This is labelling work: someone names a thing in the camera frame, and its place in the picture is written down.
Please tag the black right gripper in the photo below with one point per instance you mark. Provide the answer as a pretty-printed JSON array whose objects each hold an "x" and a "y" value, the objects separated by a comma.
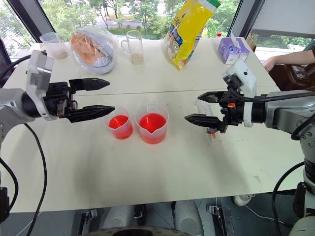
[{"x": 233, "y": 113}]

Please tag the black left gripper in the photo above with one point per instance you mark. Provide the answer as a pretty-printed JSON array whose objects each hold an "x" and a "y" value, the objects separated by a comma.
[{"x": 57, "y": 98}]

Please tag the bystander bare forearm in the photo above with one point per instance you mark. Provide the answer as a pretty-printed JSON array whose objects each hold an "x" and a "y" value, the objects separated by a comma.
[{"x": 295, "y": 56}]

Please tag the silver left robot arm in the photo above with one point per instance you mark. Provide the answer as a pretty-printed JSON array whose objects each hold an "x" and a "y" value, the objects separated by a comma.
[{"x": 12, "y": 103}]

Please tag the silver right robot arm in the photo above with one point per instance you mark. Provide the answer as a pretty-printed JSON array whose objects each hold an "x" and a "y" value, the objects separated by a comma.
[{"x": 288, "y": 108}]

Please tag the clear plastic syringe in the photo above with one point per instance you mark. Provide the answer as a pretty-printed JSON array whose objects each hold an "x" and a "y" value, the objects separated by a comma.
[{"x": 205, "y": 108}]

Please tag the small beaker red liquid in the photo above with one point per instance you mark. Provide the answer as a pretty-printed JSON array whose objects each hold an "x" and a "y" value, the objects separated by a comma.
[{"x": 119, "y": 127}]

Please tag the plastic cup with grains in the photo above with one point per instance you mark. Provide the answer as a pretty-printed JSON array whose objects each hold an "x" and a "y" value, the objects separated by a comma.
[{"x": 57, "y": 50}]

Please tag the large beaker red liquid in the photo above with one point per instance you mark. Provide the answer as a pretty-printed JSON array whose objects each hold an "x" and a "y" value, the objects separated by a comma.
[{"x": 152, "y": 127}]

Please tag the bystander bare hand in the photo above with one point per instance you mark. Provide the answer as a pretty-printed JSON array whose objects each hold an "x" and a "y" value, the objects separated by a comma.
[{"x": 269, "y": 64}]

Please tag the clear bag with bread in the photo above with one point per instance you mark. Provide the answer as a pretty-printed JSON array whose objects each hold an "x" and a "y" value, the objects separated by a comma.
[{"x": 93, "y": 51}]

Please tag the purple tissue pack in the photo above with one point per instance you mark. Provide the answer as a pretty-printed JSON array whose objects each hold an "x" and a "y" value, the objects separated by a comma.
[{"x": 231, "y": 50}]

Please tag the glass mug with grains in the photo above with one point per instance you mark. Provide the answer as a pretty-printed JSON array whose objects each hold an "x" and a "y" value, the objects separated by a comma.
[{"x": 136, "y": 52}]

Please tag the yellow snack bag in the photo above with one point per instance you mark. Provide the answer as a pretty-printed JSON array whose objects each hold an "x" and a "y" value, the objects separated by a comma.
[{"x": 189, "y": 37}]

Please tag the red bottle cap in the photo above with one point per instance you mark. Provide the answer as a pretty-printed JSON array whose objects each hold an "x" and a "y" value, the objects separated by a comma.
[{"x": 220, "y": 34}]

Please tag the dark brown chair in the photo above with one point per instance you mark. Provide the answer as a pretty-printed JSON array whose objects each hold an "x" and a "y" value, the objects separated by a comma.
[{"x": 292, "y": 76}]

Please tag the grey rounded robot leg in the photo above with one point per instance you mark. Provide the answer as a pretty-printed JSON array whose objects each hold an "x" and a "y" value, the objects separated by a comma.
[
  {"x": 188, "y": 217},
  {"x": 120, "y": 220}
]

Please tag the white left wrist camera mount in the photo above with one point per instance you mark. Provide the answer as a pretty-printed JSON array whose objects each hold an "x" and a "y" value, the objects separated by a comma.
[{"x": 39, "y": 71}]

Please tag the dark window frame post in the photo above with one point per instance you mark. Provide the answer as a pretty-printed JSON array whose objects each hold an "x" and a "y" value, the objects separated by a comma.
[
  {"x": 242, "y": 17},
  {"x": 32, "y": 19}
]

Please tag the black table leg bracket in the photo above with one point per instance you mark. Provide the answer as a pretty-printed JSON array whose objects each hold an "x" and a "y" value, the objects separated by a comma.
[
  {"x": 221, "y": 218},
  {"x": 87, "y": 218}
]

